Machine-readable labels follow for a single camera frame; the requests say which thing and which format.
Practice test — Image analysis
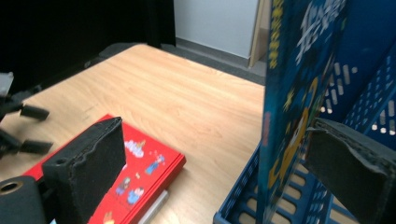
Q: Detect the black curtain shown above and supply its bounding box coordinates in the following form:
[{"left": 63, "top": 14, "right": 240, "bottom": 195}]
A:
[{"left": 0, "top": 0, "right": 176, "bottom": 96}]

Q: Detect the beige wooden cabinet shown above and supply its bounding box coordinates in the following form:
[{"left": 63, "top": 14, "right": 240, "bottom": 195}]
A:
[{"left": 247, "top": 0, "right": 273, "bottom": 69}]

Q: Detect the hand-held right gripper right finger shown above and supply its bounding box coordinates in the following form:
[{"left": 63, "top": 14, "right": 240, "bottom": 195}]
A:
[{"left": 304, "top": 117, "right": 396, "bottom": 224}]

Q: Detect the red picture book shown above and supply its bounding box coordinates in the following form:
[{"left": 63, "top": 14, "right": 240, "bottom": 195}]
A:
[
  {"left": 22, "top": 113, "right": 188, "bottom": 224},
  {"left": 89, "top": 157, "right": 188, "bottom": 224}
]

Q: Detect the blue picture book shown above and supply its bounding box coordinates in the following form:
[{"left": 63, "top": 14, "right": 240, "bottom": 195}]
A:
[{"left": 255, "top": 0, "right": 349, "bottom": 224}]

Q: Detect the blue plastic file rack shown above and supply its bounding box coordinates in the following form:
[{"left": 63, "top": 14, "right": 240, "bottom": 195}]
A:
[{"left": 212, "top": 0, "right": 396, "bottom": 224}]

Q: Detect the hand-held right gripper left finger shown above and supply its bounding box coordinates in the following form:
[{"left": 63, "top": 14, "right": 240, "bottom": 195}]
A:
[{"left": 41, "top": 116, "right": 127, "bottom": 224}]

